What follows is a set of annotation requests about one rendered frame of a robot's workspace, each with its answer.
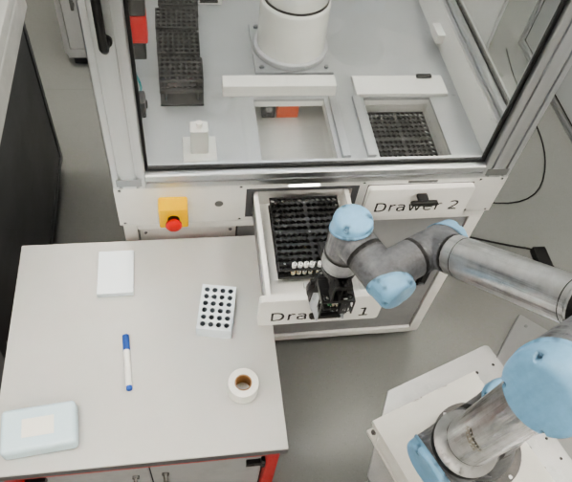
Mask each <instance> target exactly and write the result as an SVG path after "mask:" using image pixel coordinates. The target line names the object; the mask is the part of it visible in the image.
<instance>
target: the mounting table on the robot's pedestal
mask: <svg viewBox="0 0 572 482"><path fill-rule="evenodd" d="M503 368H504V366H503V365H502V363H501V362H500V361H499V359H498V358H497V357H496V355H495V354H494V352H493V351H492V349H491V348H490V347H489V346H487V345H484V346H481V347H479V348H477V349H475V350H473V351H472V352H470V353H468V354H466V355H464V356H461V357H459V358H457V359H455V360H453V361H450V362H448V363H446V364H443V365H441V366H439V367H437V368H435V369H433V370H431V371H430V372H428V373H425V374H423V375H421V376H419V377H417V378H415V379H413V380H411V381H409V382H406V383H403V384H401V385H399V386H397V387H395V388H393V389H391V390H389V391H387V394H386V398H385V405H384V409H383V413H382V416H384V415H386V414H387V413H389V412H391V411H393V410H395V409H397V408H399V407H401V406H403V405H406V404H409V403H411V402H413V401H415V400H417V399H419V398H421V397H423V396H425V395H427V394H429V393H430V392H432V391H434V390H436V389H438V388H440V387H442V386H444V385H446V384H448V383H451V382H454V381H456V380H458V379H460V378H462V377H464V376H466V375H468V374H470V373H472V372H475V373H476V374H477V376H478V377H479V378H480V380H481V381H482V382H483V383H484V384H486V383H488V382H490V381H491V380H493V379H496V378H500V377H501V376H502V371H503ZM526 443H527V444H528V445H529V447H530V448H531V449H532V451H533V452H534V454H535V455H536V456H537V458H538V459H539V461H540V462H541V464H542V465H543V466H544V467H545V468H546V469H547V471H548V472H549V474H550V475H551V476H552V478H553V479H554V480H555V482H572V459H571V458H570V456H569V455H568V454H567V452H566V451H565V450H564V448H563V447H562V446H561V444H560V442H559V441H558V440H557V439H556V438H550V437H547V436H546V435H545V434H544V433H542V434H539V435H537V436H535V437H533V438H531V439H530V440H528V441H526ZM366 478H367V480H368V482H394V480H393V478H392V476H391V475H390V473H389V471H388V469H387V468H386V466H385V463H384V462H383V460H382V458H381V456H380V454H379V453H378V452H377V450H376V448H375V447H374V450H373V453H372V457H371V461H370V465H369V469H368V473H367V477H366Z"/></svg>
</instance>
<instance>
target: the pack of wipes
mask: <svg viewBox="0 0 572 482"><path fill-rule="evenodd" d="M77 446H78V409H77V404H76V403H75V402H74V401H68V402H62V403H55V404H48V405H38V406H32V407H25V408H20V409H15V410H9V411H5V412H3V413H2V416H1V433H0V455H1V456H2V457H3V458H4V459H5V460H12V459H17V458H22V457H28V456H34V455H38V454H44V453H50V452H55V451H61V450H66V449H75V448H76V447H77Z"/></svg>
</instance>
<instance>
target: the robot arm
mask: <svg viewBox="0 0 572 482"><path fill-rule="evenodd" d="M373 224H374V221H373V216H372V214H371V213H370V211H369V210H368V209H366V208H364V207H362V206H360V205H356V204H347V205H344V206H341V207H340V208H338V209H337V210H336V211H335V213H334V216H333V219H332V221H331V222H330V224H329V231H328V235H327V239H326V241H324V242H319V247H318V254H319V258H320V261H321V271H318V272H317V273H316V274H314V278H311V279H310V281H309V283H308V284H307V285H306V294H307V296H308V301H309V305H310V309H311V311H312V312H313V314H314V318H315V320H318V317H319V316H320V313H321V309H323V311H326V310H330V311H331V312H334V311H335V312H336V311H337V309H338V314H340V315H341V318H343V314H346V312H347V309H348V308H349V312H350V314H351V313H352V311H353V308H354V305H355V302H356V298H355V295H354V290H353V283H352V278H353V277H354V276H356V277H357V278H358V279H359V280H360V282H361V283H362V284H363V286H364V287H365V288H366V291H367V292H368V293H369V294H370V295H371V296H373V298H374V299H375V300H376V301H377V302H378V303H379V304H380V305H381V306H382V307H383V308H385V309H391V308H394V307H396V306H398V305H400V304H401V303H402V302H403V301H405V300H407V299H408V298H409V297H410V296H411V295H412V294H413V292H414V291H415V288H416V283H415V281H414V280H416V279H418V278H420V277H422V276H424V275H426V274H428V273H430V272H432V271H434V270H437V271H439V272H442V273H444V274H448V275H450V276H453V277H455V278H457V279H460V280H462V281H464V282H466V283H469V284H471V285H473V286H475V287H477V288H479V289H482V290H484V291H486V292H488V293H491V294H493V295H495V296H499V297H501V298H504V299H506V300H508V301H510V302H513V303H515V304H516V305H519V306H521V307H523V308H526V309H528V310H530V311H532V312H535V313H537V314H539V315H542V316H544V317H546V318H550V319H552V320H554V321H556V322H558V323H559V324H558V325H556V326H555V327H553V328H552V329H550V330H549V331H547V332H546V333H544V334H543V335H541V336H540V337H538V338H536V339H535V340H531V341H529V342H527V343H525V344H523V345H522V346H521V347H519V348H518V350H517V351H516V352H515V353H514V354H513V356H512V357H510V359H509V360H507V362H506V363H505V365H504V368H503V371H502V376H501V377H500V378H496V379H493V380H491V381H490V382H488V383H486V384H485V385H484V387H483V389H482V391H481V392H479V393H478V394H477V395H476V396H474V397H473V398H471V399H470V400H468V401H467V402H466V403H465V404H463V405H462V406H460V407H459V408H457V409H455V410H453V411H450V412H448V413H446V414H445V415H444V416H442V417H441V418H440V419H439V420H437V421H436V422H435V423H434V424H432V425H431V426H430V427H428V428H427V429H425V430H424V431H422V432H421V433H419V434H418V435H417V434H415V435H414V437H413V438H412V439H411V440H409V441H408V443H407V454H408V457H409V459H410V461H411V463H412V465H413V467H414V469H415V470H416V471H417V473H418V474H419V476H420V477H421V479H422V480H423V481H424V482H473V481H474V480H476V481H482V482H487V481H493V480H496V479H497V478H499V477H501V476H502V475H503V474H504V473H505V472H506V471H507V470H508V469H510V468H511V466H512V464H513V462H514V459H515V454H516V450H517V449H518V448H519V447H520V446H521V445H522V444H523V443H524V442H526V441H528V440H530V439H531V438H533V437H535V436H537V435H539V434H542V433H544V434H545V435H546V436H547V437H550V438H556V439H564V438H569V437H572V273H569V272H566V271H563V270H561V269H558V268H555V267H552V266H549V265H546V264H543V263H540V262H538V261H536V260H533V259H530V258H527V257H524V256H521V255H518V254H515V253H512V252H508V251H505V250H502V249H500V248H497V247H494V246H491V245H488V244H486V243H483V242H480V241H477V240H474V239H471V238H469V237H468V234H467V233H466V231H465V229H464V228H463V227H462V226H459V225H458V223H457V222H456V221H454V220H450V219H448V220H443V221H441V222H439V223H435V224H432V225H430V226H428V227H427V228H426V229H424V230H421V231H419V232H417V233H415V234H413V235H411V236H410V237H408V238H406V239H404V240H402V241H400V242H398V243H396V244H394V245H392V246H390V247H389V248H386V247H385V245H384V244H383V243H382V242H381V241H380V240H379V238H378V237H377V236H376V235H375V234H374V233H373V228H374V227H373ZM351 302H353V304H352V307H351ZM319 304H320V308H319Z"/></svg>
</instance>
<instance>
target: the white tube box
mask: <svg viewBox="0 0 572 482"><path fill-rule="evenodd" d="M235 297H236V287H231V286H220V285H209V284H203V286H202V293H201V298H200V305H199V312H198V318H197V325H196V336H202V337H214V338H225V339H231V333H232V324H233V315H234V306H235Z"/></svg>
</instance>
